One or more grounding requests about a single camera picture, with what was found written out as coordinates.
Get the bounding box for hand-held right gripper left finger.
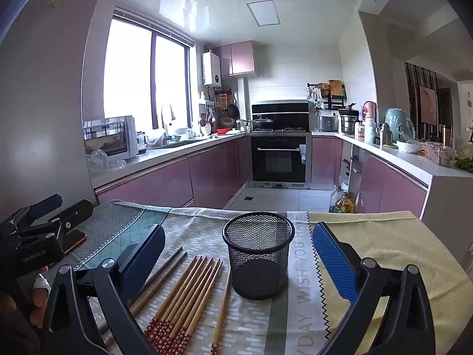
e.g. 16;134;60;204
41;224;167;355

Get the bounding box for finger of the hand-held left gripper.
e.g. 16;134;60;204
0;193;63;235
15;199;94;243

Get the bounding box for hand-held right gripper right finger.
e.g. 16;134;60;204
311;222;437;355

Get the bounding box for bunch of wooden chopsticks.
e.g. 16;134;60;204
100;248;232;355

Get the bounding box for black mesh pen holder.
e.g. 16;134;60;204
222;212;295;300

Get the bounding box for person's left hand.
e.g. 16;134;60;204
30;274;51;327

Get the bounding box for orange-edged smartphone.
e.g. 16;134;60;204
63;228;88;256

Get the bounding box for clear plastic bag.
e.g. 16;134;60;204
87;150;126;172

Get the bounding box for yellow cooking oil bottle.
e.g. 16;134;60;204
334;191;356;214

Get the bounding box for clear plastic bottle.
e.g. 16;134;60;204
330;185;344;213

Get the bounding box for pink base cabinets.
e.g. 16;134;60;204
310;136;429;220
94;135;252;209

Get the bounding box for white microwave oven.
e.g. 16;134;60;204
83;115;138;159

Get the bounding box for grey refrigerator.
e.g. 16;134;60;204
0;0;109;211

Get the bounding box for knife holder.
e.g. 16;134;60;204
344;155;365;193

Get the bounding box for patterned tablecloth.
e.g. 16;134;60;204
70;200;473;355

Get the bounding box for black built-in oven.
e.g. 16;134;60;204
250;135;308;183

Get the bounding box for kitchen faucet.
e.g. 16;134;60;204
162;103;176;137

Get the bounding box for white bowl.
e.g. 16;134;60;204
396;140;424;154

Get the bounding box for stainless steel pot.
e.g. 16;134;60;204
339;114;361;134

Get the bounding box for silver rice cooker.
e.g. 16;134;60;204
316;115;338;133

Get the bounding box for kitchen window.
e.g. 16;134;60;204
103;7;195;130

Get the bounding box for clear plastic food container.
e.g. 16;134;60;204
425;142;456;165

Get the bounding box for mint green appliance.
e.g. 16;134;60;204
384;108;416;143

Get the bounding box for wok with lid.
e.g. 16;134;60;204
253;115;275;131

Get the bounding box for black range hood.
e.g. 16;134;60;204
252;101;310;128

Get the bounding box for green leafy vegetables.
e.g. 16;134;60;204
454;148;473;172

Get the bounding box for white water heater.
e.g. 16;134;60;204
202;51;221;86

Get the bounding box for ceiling light panel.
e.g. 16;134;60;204
246;1;281;26

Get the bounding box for black wall rack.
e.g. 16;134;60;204
307;79;348;110

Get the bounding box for framed wall picture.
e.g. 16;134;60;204
419;85;439;125

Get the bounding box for pink wall cabinet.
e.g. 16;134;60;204
212;41;258;78

